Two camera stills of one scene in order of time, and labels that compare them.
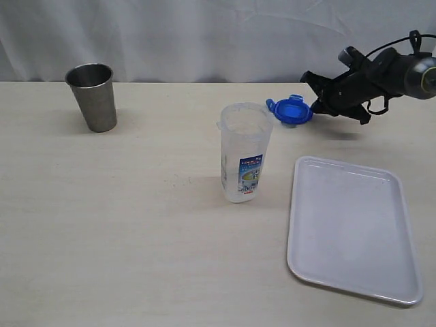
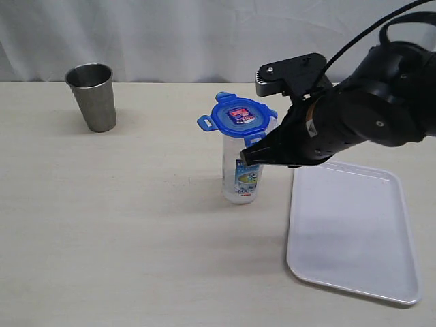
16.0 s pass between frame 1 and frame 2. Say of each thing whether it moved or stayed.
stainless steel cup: stayed
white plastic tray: stayed
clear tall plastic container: stayed
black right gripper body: moved
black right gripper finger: moved
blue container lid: moved
